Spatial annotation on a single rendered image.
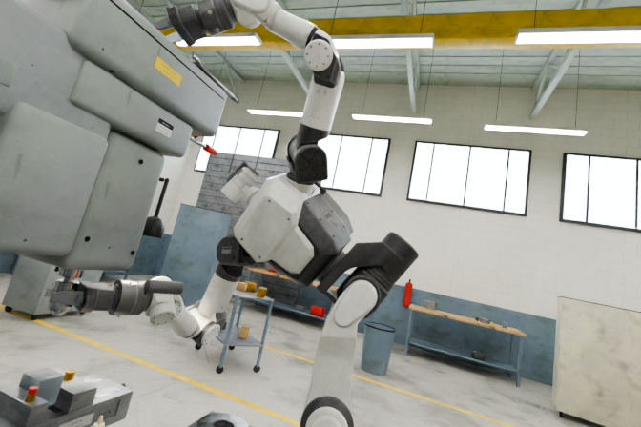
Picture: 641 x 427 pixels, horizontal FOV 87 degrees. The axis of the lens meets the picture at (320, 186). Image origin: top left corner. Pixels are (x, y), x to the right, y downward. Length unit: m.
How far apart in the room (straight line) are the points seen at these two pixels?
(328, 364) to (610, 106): 9.16
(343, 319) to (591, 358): 5.58
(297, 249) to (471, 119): 8.22
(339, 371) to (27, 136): 0.89
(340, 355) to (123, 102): 0.84
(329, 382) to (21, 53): 1.00
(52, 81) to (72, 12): 0.14
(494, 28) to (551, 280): 5.13
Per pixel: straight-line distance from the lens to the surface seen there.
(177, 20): 1.06
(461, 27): 5.61
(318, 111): 0.96
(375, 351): 5.47
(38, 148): 0.79
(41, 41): 0.82
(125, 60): 0.89
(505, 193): 8.41
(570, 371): 6.39
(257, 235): 1.04
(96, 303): 1.02
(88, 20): 0.85
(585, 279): 8.63
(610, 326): 6.41
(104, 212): 0.91
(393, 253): 1.03
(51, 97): 0.82
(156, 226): 1.16
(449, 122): 8.96
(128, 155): 0.93
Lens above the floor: 1.44
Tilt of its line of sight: 11 degrees up
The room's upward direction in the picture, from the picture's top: 12 degrees clockwise
